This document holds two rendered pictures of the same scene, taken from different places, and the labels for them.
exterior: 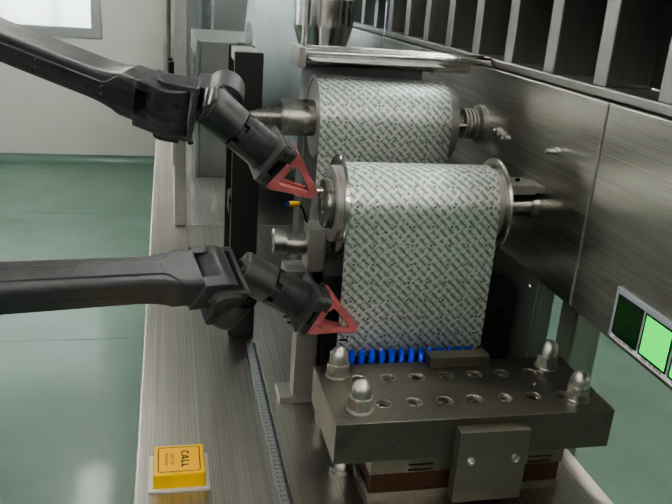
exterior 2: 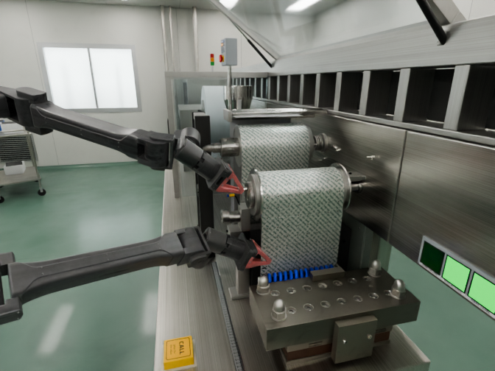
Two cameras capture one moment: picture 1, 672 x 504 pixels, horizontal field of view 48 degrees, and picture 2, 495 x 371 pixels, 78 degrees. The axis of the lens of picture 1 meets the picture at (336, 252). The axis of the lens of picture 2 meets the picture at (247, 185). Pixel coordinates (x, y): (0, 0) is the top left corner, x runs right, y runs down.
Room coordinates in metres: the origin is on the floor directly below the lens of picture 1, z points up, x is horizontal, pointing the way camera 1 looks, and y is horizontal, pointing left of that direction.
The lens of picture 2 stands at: (0.30, 0.03, 1.55)
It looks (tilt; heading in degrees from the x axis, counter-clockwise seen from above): 19 degrees down; 0
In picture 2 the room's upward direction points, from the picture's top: straight up
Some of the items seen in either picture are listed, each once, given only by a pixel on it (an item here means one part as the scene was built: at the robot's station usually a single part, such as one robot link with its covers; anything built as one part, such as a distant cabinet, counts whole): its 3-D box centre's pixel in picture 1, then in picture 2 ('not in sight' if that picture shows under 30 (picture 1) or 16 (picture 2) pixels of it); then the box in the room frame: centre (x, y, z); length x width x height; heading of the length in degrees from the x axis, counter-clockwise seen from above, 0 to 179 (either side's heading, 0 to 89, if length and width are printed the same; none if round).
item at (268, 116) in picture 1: (263, 116); (211, 148); (1.32, 0.15, 1.33); 0.06 x 0.03 x 0.03; 103
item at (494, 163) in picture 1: (491, 205); (336, 188); (1.15, -0.24, 1.25); 0.15 x 0.01 x 0.15; 13
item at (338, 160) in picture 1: (336, 203); (255, 194); (1.10, 0.00, 1.25); 0.15 x 0.01 x 0.15; 13
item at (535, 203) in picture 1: (513, 205); (348, 186); (1.16, -0.28, 1.25); 0.07 x 0.04 x 0.04; 103
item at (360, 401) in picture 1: (361, 394); (279, 308); (0.88, -0.05, 1.05); 0.04 x 0.04 x 0.04
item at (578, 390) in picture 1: (579, 384); (398, 287); (0.95, -0.36, 1.05); 0.04 x 0.04 x 0.04
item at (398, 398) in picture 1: (457, 405); (331, 302); (0.96, -0.19, 1.00); 0.40 x 0.16 x 0.06; 103
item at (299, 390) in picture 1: (298, 313); (238, 252); (1.12, 0.05, 1.05); 0.06 x 0.05 x 0.31; 103
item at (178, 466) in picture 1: (179, 466); (178, 352); (0.89, 0.20, 0.91); 0.07 x 0.07 x 0.02; 13
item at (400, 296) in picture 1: (414, 302); (300, 244); (1.06, -0.13, 1.11); 0.23 x 0.01 x 0.18; 103
